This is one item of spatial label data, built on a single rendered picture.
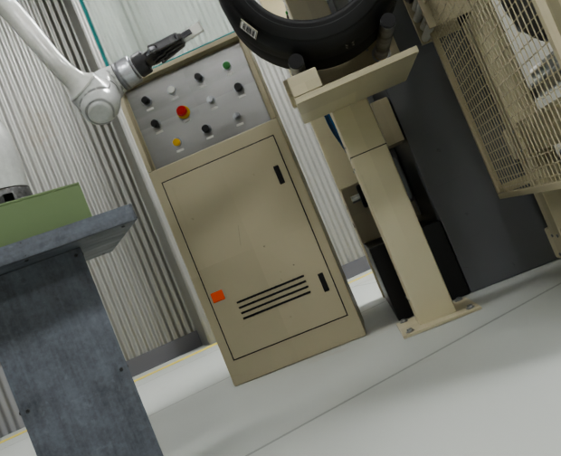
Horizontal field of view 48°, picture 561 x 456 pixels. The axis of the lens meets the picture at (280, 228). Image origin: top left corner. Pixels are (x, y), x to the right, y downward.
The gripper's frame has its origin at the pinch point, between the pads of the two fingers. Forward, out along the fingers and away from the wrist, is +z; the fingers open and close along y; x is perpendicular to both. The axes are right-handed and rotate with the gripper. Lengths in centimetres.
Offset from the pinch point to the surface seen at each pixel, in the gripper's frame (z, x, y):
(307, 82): 21.4, 33.8, -9.9
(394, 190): 31, 72, 27
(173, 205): -43, 34, 52
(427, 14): 68, 28, 20
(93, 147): -118, -67, 256
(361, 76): 35, 40, -10
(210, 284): -46, 67, 52
